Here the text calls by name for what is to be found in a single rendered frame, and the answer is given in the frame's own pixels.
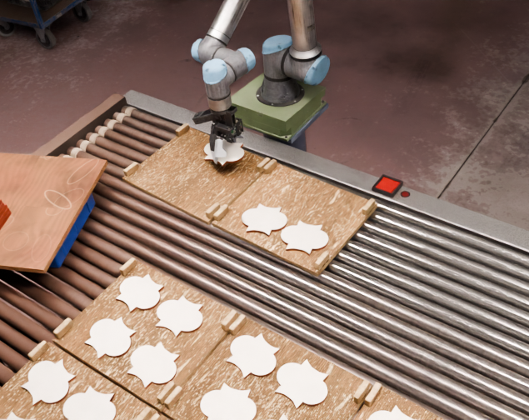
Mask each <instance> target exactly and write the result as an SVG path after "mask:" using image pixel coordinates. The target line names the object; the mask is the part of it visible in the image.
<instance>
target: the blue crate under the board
mask: <svg viewBox="0 0 529 420"><path fill-rule="evenodd" d="M95 204H96V203H95V201H94V198H93V195H92V193H91V195H90V197H89V198H88V200H87V202H86V203H85V205H84V207H83V209H82V211H81V212H80V214H79V215H78V217H77V220H76V221H75V223H74V224H73V226H72V228H71V230H70V232H69V233H68V235H67V237H66V238H65V240H64V242H63V244H62V246H61V247H60V249H59V250H58V252H57V255H56V256H55V258H54V259H53V261H52V263H51V265H50V266H49V267H50V268H60V267H61V266H62V263H63V261H64V260H65V258H66V256H67V254H68V253H69V251H70V249H71V247H72V245H73V244H74V242H75V240H76V238H77V236H78V234H79V233H80V231H81V230H82V227H83V225H84V223H85V222H86V221H87V218H88V216H89V215H90V213H91V211H92V209H93V208H94V206H95Z"/></svg>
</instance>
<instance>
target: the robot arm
mask: <svg viewBox="0 0 529 420"><path fill-rule="evenodd" d="M249 1H250V0H224V1H223V3H222V5H221V7H220V9H219V11H218V13H217V15H216V17H215V19H214V21H213V23H212V25H211V27H210V28H209V30H208V32H207V35H206V37H205V38H204V39H198V40H197V41H196V42H195V43H194V44H193V45H192V57H193V58H194V60H196V61H198V62H200V63H201V64H203V67H202V73H203V80H204V82H205V87H206V91H207V100H208V105H209V107H210V109H208V110H205V111H201V112H197V113H196V114H195V115H194V117H193V118H192V120H193V121H194V123H195V124H196V125H197V124H201V123H206V122H210V121H212V126H211V134H210V138H209V145H210V150H211V153H212V158H213V160H214V162H215V163H216V164H217V158H225V157H226V156H227V151H226V150H225V149H224V148H223V147H222V140H221V139H217V137H220V138H224V139H225V140H227V142H228V143H237V138H244V136H243V135H241V134H242V132H244V131H243V125H242V128H241V125H240V123H241V124H242V120H241V118H238V117H235V112H236V111H237V107H234V106H232V99H231V93H230V87H229V86H230V85H231V84H232V83H234V82H235V81H236V80H238V79H239V78H241V77H242V76H243V75H245V74H247V73H248V72H249V71H250V70H252V69H253V68H254V67H255V64H256V60H255V57H254V55H253V53H252V52H251V51H250V50H249V49H247V48H245V47H243V48H241V49H238V50H237V51H236V52H234V51H233V50H230V49H228V48H226V46H227V44H228V42H229V40H230V38H231V36H232V34H233V32H234V30H235V28H236V27H237V25H238V23H239V21H240V19H241V17H242V15H243V13H244V11H245V9H246V7H247V5H248V3H249ZM287 6H288V13H289V20H290V27H291V34H292V36H288V35H278V36H274V37H270V38H268V39H267V40H266V41H265V42H264V43H263V45H262V55H263V68H264V79H263V82H262V87H261V96H262V98H263V99H264V100H266V101H268V102H270V103H288V102H290V101H292V100H294V99H296V98H297V97H298V96H299V93H300V89H299V86H298V84H297V80H298V81H300V82H303V83H305V84H309V85H312V86H315V85H318V84H319V83H320V82H321V81H322V80H323V79H324V78H325V76H326V75H327V72H328V70H329V67H330V59H329V57H327V55H323V54H322V46H321V44H320V43H319V42H317V35H316V27H315V18H314V10H313V1H312V0H287Z"/></svg>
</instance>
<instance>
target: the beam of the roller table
mask: <svg viewBox="0 0 529 420"><path fill-rule="evenodd" d="M123 96H124V97H126V100H127V105H128V106H129V107H133V108H136V109H137V110H139V111H141V112H144V113H147V114H150V115H153V116H154V117H157V118H161V119H163V120H166V121H168V122H170V123H175V124H177V125H179V126H182V125H183V124H184V123H188V124H189V127H190V128H194V129H196V130H198V131H200V132H202V133H206V134H207V135H209V136H210V134H211V126H212V121H210V122H204V123H201V124H197V125H196V124H195V123H194V121H193V120H192V118H193V117H194V115H195V114H196V112H193V111H190V110H187V109H185V108H182V107H179V106H176V105H173V104H171V103H168V102H164V101H162V100H159V99H156V98H154V97H150V96H148V95H145V94H142V93H140V92H136V91H133V90H130V91H129V92H127V93H126V94H124V95H123ZM243 131H244V132H242V134H241V135H243V136H244V138H237V143H243V146H242V147H241V148H242V149H244V150H246V151H249V152H251V153H255V154H257V155H260V156H262V157H265V158H270V159H271V160H273V159H275V160H277V162H278V163H281V164H284V165H287V166H288V167H291V168H295V169H297V170H300V171H303V172H305V173H309V174H311V175H313V176H316V177H318V178H322V179H324V180H327V181H329V182H332V183H335V184H338V185H340V186H343V187H345V188H349V189H351V190H353V191H356V192H359V193H362V194H365V195H367V196H369V197H372V198H375V199H378V200H381V201H383V202H385V203H389V204H391V205H394V206H396V207H399V208H402V209H405V210H407V211H410V212H412V213H416V214H418V215H421V216H423V217H425V218H430V219H431V220H434V221H437V222H439V223H443V224H445V225H447V226H450V227H453V228H456V229H459V230H461V231H463V232H466V233H470V234H472V235H474V236H477V237H480V238H483V239H486V240H488V241H490V242H493V243H496V244H499V245H502V246H503V247H506V248H510V249H512V250H515V251H517V252H520V253H523V254H526V255H528V256H529V231H527V230H525V229H522V228H520V227H516V226H513V225H511V224H509V223H506V222H502V221H499V220H496V219H495V218H492V217H488V216H485V215H483V214H480V213H478V212H473V211H472V210H469V209H466V208H464V207H459V206H457V205H455V204H452V203H449V202H446V201H443V200H441V199H438V198H435V197H432V196H429V195H426V194H424V193H421V192H418V191H415V190H412V189H410V188H408V187H403V186H402V187H401V188H400V189H399V190H398V192H397V193H396V194H395V196H394V197H393V198H391V197H387V196H385V195H382V194H380V193H378V192H373V191H372V186H373V185H374V184H375V183H376V182H377V180H378V179H379V177H375V176H372V175H370V174H368V173H365V172H361V171H358V170H356V169H354V168H351V167H347V166H345V165H342V164H340V163H337V162H333V161H331V160H328V159H325V158H323V157H319V156H317V155H314V154H311V153H309V152H305V151H303V150H300V149H297V148H294V147H291V146H288V145H286V144H283V143H280V142H277V141H274V140H271V139H269V138H267V137H263V136H260V135H257V134H256V133H253V132H249V131H246V130H243ZM403 191H408V192H409V193H410V196H409V197H402V196H401V192H403Z"/></svg>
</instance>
